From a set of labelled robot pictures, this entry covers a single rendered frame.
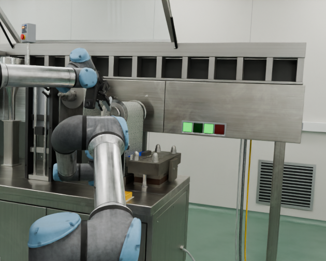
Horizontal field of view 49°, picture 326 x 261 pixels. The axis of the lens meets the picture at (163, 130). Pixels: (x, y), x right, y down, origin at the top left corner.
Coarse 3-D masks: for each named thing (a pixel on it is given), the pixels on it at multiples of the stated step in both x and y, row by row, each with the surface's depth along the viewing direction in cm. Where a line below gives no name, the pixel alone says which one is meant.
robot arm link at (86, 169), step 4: (84, 164) 153; (88, 164) 153; (92, 164) 151; (84, 168) 151; (88, 168) 151; (92, 168) 151; (80, 172) 150; (84, 172) 150; (88, 172) 151; (92, 172) 151; (80, 176) 150; (84, 176) 151; (88, 176) 151; (92, 176) 151; (80, 180) 152; (84, 180) 152; (88, 180) 153; (92, 180) 152; (92, 184) 152
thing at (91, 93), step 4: (96, 84) 160; (88, 88) 160; (92, 88) 160; (96, 88) 160; (88, 92) 160; (92, 92) 160; (96, 92) 161; (88, 96) 160; (92, 96) 159; (96, 96) 161; (88, 100) 160; (92, 100) 159; (84, 104) 160; (88, 104) 159; (92, 104) 159; (88, 108) 160; (92, 108) 160
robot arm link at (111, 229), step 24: (96, 120) 116; (120, 120) 118; (96, 144) 111; (120, 144) 114; (96, 168) 104; (120, 168) 105; (96, 192) 98; (120, 192) 97; (96, 216) 89; (120, 216) 89; (96, 240) 83; (120, 240) 84
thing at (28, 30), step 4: (24, 24) 195; (28, 24) 193; (32, 24) 195; (24, 28) 195; (28, 28) 193; (32, 28) 195; (24, 32) 195; (28, 32) 194; (32, 32) 195; (20, 36) 195; (24, 36) 194; (28, 36) 194; (32, 36) 195; (24, 40) 195; (28, 40) 194; (32, 40) 195
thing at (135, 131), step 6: (132, 126) 188; (138, 126) 196; (132, 132) 189; (138, 132) 196; (132, 138) 189; (138, 138) 197; (132, 144) 190; (138, 144) 198; (126, 150) 182; (132, 150) 190; (138, 150) 198; (126, 156) 183
